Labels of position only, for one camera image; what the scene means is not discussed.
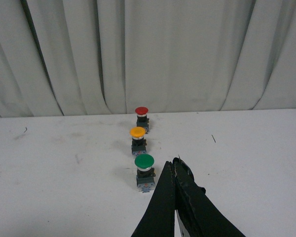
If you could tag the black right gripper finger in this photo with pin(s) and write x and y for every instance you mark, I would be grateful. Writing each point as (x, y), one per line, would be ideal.
(158, 219)
(197, 216)

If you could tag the yellow push button switch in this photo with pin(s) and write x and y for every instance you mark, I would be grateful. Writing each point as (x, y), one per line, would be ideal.
(139, 143)

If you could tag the white curtain backdrop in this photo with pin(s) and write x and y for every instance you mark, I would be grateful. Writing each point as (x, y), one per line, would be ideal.
(92, 57)

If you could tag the green push button switch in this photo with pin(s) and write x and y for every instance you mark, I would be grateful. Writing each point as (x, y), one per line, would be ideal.
(145, 172)

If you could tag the red push button switch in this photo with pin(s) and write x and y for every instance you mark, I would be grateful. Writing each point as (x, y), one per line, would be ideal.
(142, 119)

